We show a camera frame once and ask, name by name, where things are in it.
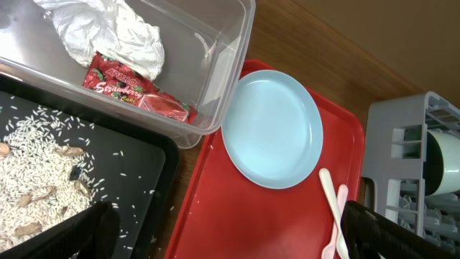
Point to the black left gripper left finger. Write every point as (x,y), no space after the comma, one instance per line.
(91,233)

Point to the grey dishwasher rack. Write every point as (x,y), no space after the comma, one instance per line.
(395,152)

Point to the light blue plate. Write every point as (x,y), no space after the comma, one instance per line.
(273,131)

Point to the green bowl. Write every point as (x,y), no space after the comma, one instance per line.
(441,166)

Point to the red snack wrapper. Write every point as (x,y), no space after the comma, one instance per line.
(112,78)

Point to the rice and nutshell leftovers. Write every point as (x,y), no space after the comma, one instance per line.
(59,165)

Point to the red serving tray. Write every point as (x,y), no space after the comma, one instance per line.
(224,215)

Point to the white plastic spoon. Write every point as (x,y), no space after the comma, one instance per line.
(330,194)

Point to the black waste tray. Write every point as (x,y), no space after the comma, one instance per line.
(157,207)

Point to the clear plastic waste bin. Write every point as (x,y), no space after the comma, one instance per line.
(205,45)

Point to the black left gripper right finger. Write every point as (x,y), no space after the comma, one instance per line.
(369,235)

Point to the white tissue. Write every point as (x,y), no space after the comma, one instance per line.
(109,27)

